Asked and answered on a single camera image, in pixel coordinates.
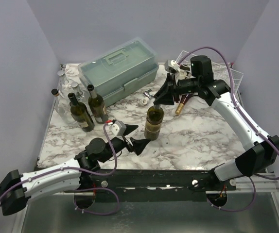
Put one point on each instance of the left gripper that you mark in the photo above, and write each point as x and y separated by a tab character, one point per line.
138	145

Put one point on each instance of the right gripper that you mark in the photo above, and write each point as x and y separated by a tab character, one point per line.
175	88

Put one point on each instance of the green bottle silver foil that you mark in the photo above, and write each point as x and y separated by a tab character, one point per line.
154	119

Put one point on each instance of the dark green bottle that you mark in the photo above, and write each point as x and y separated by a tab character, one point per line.
97	105

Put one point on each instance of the green bottle black neck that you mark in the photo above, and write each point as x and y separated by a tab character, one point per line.
80	114

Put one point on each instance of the clear bottle white label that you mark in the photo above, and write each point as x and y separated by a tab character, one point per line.
62	107

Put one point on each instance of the clear bottle silver cap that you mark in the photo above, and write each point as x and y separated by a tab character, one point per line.
78	92

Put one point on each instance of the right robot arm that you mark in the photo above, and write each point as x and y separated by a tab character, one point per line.
260	148

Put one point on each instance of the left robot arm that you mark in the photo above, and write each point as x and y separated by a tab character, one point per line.
99	158

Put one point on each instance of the chrome white bottle stopper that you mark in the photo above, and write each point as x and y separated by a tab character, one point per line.
147	97

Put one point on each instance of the red wine bottle gold foil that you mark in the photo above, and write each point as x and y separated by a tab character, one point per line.
183	101

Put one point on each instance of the green plastic toolbox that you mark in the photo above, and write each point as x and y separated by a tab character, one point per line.
121	71

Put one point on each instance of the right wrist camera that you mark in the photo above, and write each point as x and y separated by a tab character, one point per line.
172	67

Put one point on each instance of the white wire wine rack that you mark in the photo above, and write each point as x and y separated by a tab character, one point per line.
220	71

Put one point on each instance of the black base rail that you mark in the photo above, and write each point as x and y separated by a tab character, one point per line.
158	185

